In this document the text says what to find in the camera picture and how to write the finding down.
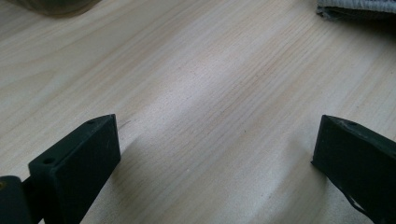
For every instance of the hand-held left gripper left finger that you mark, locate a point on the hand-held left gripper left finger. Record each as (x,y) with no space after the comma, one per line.
(81,168)

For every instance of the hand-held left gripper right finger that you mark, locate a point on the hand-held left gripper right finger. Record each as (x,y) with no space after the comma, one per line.
(358,161)

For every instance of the grey fluffy cloth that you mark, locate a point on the grey fluffy cloth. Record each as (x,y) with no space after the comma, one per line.
(358,7)

